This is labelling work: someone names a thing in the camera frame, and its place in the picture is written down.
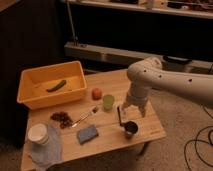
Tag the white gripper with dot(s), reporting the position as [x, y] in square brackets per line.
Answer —
[138, 100]

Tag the dark metal cup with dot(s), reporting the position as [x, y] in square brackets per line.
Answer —
[130, 129]

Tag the green plastic cup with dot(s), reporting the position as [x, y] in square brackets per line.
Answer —
[108, 101]

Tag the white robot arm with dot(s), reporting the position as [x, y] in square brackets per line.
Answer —
[148, 73]

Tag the brown rectangular block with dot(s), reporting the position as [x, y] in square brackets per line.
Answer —
[119, 116]

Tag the red apple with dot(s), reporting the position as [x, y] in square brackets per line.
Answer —
[96, 94]

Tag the wooden table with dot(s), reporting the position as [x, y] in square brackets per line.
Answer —
[111, 135]

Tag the blue sponge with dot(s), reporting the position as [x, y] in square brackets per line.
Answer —
[86, 134]

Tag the black device on shelf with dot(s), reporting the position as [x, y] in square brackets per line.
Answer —
[177, 61]

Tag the grey shelf unit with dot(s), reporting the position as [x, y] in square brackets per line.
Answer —
[126, 31]

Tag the green cucumber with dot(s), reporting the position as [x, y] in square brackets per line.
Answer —
[57, 87]

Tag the yellow plastic bin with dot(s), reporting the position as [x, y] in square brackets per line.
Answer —
[34, 82]

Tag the white paper cup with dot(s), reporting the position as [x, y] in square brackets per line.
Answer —
[38, 134]

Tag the grey cloth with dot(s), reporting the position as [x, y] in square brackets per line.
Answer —
[45, 156]

